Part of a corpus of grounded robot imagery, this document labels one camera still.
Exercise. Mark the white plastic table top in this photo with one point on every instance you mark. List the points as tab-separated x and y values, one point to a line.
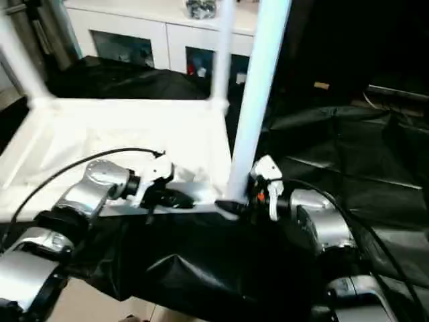
100	127

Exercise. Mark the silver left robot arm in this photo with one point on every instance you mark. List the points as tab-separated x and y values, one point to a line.
90	188

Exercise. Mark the black plastic mat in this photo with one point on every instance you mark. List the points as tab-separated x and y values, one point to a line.
352	151

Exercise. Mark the white jar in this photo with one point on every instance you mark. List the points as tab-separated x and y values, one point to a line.
201	72
240	78

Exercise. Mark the dark brown rounded object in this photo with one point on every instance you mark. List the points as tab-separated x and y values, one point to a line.
129	317

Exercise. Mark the red bottle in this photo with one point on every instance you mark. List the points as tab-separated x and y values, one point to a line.
191	69

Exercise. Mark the small yellow label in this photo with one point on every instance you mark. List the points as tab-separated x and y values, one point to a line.
321	84

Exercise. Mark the black speaker cabinet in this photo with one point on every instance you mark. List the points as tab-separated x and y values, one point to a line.
328	43

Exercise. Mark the white sideboard cabinet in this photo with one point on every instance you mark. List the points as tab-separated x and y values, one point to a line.
134	20

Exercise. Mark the black metal rod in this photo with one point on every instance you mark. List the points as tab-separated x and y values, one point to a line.
399	90

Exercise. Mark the dark bag of small parts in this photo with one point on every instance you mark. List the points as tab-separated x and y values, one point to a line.
201	8

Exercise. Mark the grey metal tripod stand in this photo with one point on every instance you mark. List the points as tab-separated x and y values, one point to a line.
47	33

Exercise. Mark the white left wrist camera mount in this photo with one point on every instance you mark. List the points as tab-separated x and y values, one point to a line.
155	171

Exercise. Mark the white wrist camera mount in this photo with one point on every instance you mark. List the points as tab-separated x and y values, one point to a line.
266	167
155	171

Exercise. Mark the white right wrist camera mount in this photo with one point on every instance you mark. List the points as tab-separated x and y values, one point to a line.
266	167

